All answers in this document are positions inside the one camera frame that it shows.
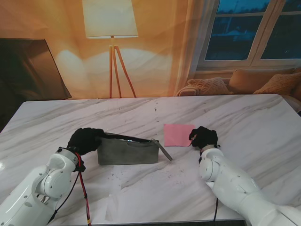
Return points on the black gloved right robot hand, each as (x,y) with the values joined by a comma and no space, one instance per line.
(205,139)

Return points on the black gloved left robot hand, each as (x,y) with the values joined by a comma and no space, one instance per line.
(84,141)

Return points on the pink blue-backed paper sheet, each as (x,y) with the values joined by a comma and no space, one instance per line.
(176,135)

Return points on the grey fabric storage pouch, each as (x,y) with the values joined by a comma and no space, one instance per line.
(127,153)

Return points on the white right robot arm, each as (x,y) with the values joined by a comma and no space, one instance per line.
(235,183)

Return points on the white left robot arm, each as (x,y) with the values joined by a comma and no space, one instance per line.
(40,186)

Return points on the beige knit cushion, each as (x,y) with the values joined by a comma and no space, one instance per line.
(207,86)

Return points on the plain orange cushion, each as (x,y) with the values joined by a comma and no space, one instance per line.
(247,81)

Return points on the cream sheer curtain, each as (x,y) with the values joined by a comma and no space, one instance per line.
(188,47)

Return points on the orange knit cushion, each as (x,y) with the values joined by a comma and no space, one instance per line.
(282,83)

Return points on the beige sofa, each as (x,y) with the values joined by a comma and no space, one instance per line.
(294,101)

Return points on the white framed night window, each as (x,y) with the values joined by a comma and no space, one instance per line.
(235,35)

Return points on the tripod floor lamp white shade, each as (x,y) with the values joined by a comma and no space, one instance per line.
(110,18)

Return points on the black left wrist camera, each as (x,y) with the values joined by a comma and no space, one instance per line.
(80,167)

